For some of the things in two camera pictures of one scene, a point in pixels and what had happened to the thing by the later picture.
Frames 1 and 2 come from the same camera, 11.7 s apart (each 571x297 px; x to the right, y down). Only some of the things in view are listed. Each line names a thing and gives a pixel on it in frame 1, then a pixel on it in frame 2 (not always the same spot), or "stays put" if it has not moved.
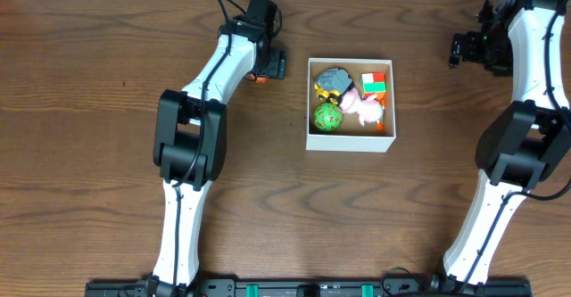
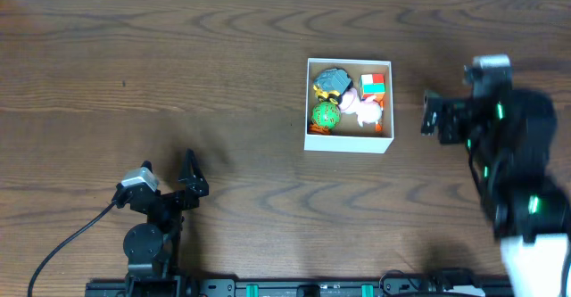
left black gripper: (274, 65) -> (169, 199)
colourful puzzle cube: (372, 84) stays put
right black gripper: (473, 40) -> (456, 113)
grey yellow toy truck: (330, 85) stays put
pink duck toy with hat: (368, 110) stays put
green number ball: (328, 117) stays put
